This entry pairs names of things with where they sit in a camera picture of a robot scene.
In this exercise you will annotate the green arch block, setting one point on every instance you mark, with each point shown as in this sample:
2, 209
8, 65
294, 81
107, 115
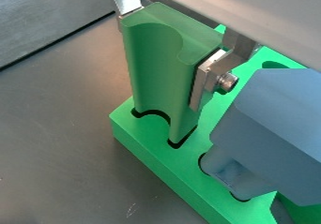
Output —
166, 44

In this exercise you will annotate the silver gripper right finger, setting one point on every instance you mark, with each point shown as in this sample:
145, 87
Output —
213, 73

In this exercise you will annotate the green shape sorter board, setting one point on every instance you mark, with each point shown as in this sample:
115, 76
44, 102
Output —
177, 165

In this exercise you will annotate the blue pentagon peg block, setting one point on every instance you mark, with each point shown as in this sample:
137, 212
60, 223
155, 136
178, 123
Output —
266, 140

